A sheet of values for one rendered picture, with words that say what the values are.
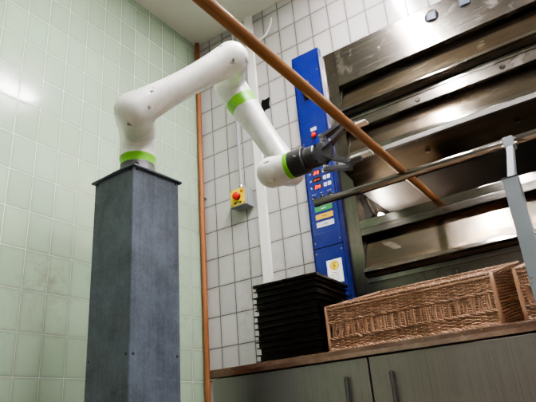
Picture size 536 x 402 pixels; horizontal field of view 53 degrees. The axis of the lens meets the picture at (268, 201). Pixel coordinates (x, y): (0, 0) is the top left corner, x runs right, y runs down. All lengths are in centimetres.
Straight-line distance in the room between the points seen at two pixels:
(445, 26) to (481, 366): 157
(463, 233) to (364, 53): 103
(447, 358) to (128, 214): 103
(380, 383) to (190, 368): 121
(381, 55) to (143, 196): 141
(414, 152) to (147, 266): 120
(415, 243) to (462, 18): 102
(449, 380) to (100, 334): 101
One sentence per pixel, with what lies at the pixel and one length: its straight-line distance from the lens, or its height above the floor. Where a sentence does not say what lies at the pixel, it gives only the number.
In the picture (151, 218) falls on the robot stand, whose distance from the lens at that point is 178.
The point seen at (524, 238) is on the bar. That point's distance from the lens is 154.
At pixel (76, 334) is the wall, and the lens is 224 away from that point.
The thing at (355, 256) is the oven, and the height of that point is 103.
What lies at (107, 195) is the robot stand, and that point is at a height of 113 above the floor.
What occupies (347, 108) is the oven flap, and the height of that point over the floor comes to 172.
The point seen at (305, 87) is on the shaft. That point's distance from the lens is 141.
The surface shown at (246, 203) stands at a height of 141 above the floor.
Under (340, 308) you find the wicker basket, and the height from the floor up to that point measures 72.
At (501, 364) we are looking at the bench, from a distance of 157.
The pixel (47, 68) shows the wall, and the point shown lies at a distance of 256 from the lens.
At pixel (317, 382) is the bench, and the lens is 176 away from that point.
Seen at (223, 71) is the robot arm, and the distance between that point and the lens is 193.
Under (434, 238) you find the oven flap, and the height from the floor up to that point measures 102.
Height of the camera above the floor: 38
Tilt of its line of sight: 23 degrees up
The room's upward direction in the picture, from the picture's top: 5 degrees counter-clockwise
